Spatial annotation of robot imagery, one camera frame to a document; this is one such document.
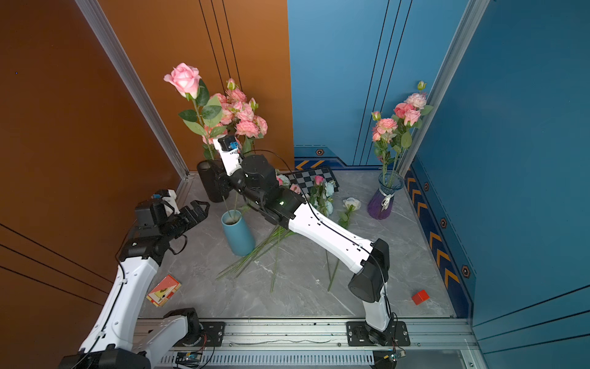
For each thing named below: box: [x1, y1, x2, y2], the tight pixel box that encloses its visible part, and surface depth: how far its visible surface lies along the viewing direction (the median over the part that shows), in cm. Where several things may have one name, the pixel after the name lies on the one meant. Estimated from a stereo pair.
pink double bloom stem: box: [371, 111, 398, 185], surface depth 82 cm
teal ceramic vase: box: [221, 209, 256, 257], surface depth 82 cm
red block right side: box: [411, 289, 431, 306], surface depth 78 cm
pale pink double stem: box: [233, 97, 259, 123], surface depth 71 cm
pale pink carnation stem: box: [404, 80, 435, 112], surface depth 83 cm
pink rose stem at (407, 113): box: [392, 103, 418, 186], surface depth 82 cm
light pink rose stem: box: [163, 63, 223, 160], surface depth 48 cm
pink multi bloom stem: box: [235, 115, 269, 139], surface depth 70 cm
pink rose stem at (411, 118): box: [396, 109, 421, 186], surface depth 79 cm
